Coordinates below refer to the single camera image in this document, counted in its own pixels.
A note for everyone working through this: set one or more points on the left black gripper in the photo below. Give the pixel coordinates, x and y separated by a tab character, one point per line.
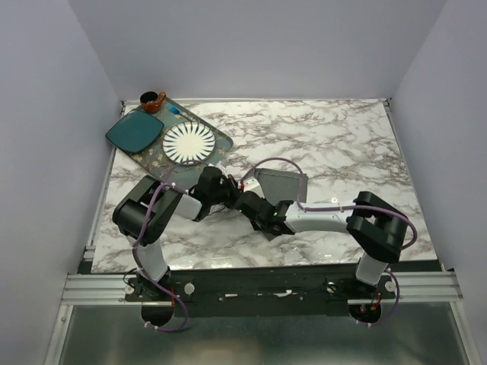
230	182

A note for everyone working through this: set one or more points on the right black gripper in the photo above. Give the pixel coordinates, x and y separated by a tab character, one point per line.
255	226

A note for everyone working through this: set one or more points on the grey cloth napkin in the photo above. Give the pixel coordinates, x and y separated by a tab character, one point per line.
278	185

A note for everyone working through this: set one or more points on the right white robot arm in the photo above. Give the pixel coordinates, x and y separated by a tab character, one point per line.
378	228

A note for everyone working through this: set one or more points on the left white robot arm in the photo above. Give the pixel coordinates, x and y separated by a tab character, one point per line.
143	215

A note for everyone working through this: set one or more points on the white striped round plate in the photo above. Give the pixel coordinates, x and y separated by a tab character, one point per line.
188	142

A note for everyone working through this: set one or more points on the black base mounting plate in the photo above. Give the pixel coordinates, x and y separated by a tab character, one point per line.
303	290

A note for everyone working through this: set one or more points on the teal square plate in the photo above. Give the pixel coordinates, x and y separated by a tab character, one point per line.
135	131

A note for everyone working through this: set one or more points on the orange ceramic mug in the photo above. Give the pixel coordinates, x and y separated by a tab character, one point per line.
151	101

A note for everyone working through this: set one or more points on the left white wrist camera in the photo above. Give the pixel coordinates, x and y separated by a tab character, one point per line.
221	167

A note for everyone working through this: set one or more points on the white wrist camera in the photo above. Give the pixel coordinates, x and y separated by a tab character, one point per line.
252	185
221	167

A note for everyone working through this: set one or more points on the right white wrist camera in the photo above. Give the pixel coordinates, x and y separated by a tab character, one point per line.
252	185

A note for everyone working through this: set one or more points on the aluminium frame rail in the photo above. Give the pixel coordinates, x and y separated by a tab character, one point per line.
93	290

